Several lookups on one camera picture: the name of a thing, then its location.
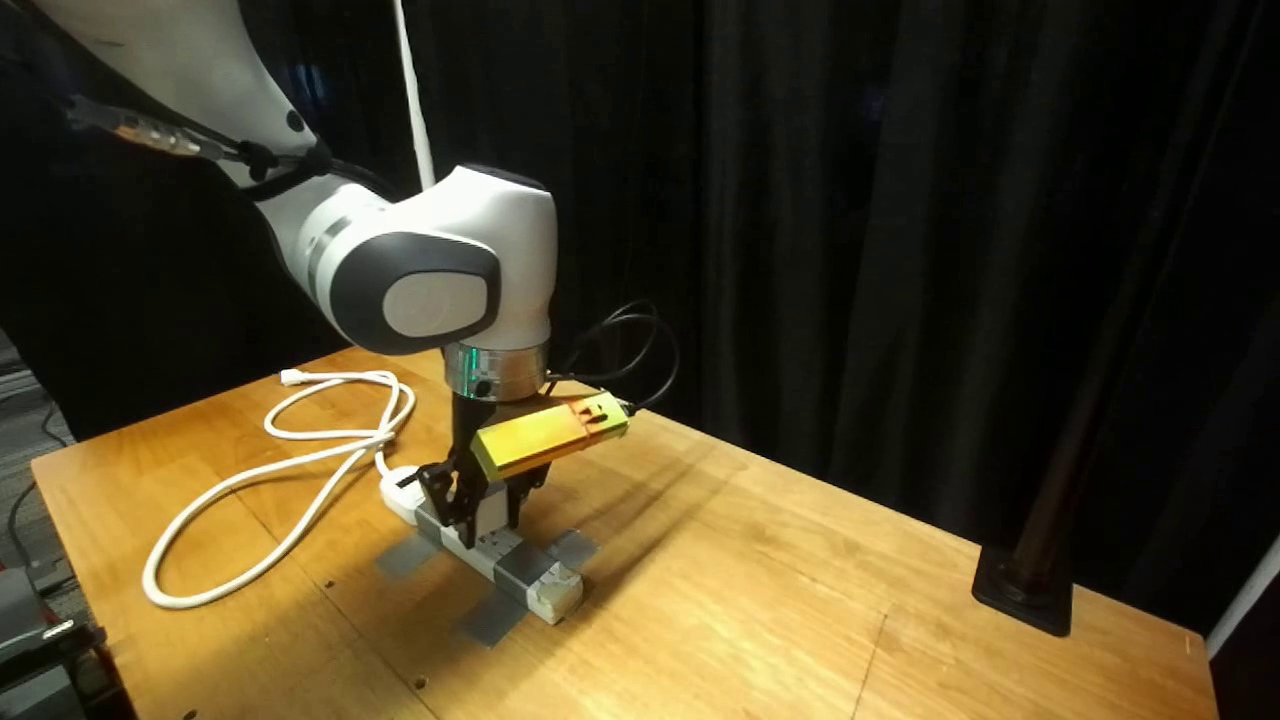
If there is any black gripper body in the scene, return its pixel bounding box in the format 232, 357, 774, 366
452, 397, 547, 492

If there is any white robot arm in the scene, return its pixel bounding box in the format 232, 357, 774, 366
33, 0, 555, 406

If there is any white power strip adapter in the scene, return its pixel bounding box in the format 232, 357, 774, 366
380, 471, 583, 626

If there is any grey tape strip rear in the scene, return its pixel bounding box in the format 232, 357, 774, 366
464, 533, 594, 645

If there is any silver vertical pole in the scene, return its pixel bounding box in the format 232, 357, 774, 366
386, 0, 437, 190

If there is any black curtain backdrop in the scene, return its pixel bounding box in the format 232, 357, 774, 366
0, 0, 1277, 630

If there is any white power cord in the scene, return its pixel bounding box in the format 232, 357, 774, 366
139, 366, 424, 617

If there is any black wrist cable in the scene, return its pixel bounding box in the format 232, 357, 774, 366
543, 300, 685, 413

